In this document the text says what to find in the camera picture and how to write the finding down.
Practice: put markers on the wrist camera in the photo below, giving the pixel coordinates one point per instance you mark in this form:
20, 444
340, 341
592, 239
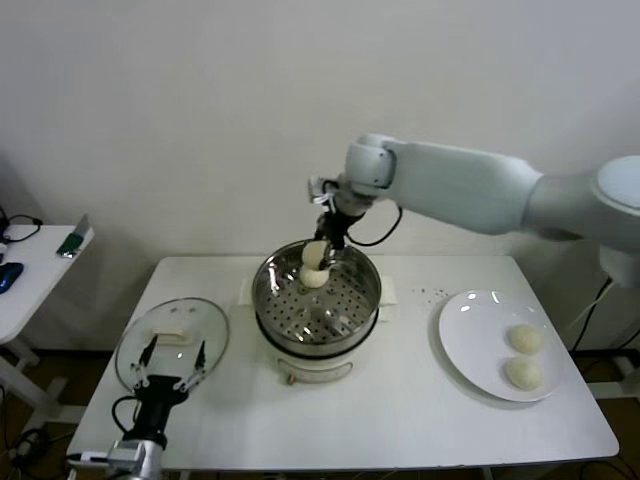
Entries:
320, 190
87, 458

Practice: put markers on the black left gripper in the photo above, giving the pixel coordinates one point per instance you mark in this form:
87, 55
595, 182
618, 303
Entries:
160, 400

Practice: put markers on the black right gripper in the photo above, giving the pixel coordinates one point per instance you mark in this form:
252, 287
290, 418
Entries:
337, 225

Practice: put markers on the steel steamer basket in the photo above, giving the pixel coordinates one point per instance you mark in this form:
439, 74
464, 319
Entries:
345, 310

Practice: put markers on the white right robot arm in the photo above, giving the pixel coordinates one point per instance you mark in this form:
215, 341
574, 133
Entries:
460, 190

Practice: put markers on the white side table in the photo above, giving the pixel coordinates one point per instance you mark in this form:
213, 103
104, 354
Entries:
35, 280

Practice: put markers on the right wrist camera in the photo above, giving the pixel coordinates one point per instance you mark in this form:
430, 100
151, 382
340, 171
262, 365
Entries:
320, 190

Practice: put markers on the white round plate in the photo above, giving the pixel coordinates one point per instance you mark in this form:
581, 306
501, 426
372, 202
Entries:
475, 320

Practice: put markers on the white steamed baozi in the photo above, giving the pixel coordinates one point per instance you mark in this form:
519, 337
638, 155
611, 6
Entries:
524, 373
314, 279
312, 254
526, 339

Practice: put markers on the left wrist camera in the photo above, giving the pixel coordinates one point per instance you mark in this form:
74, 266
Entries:
87, 458

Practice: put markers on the blue computer mouse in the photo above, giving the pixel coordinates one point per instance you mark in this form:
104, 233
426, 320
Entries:
10, 276

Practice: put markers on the glass steamer lid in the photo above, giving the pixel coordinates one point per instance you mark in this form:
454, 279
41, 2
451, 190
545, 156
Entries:
210, 325

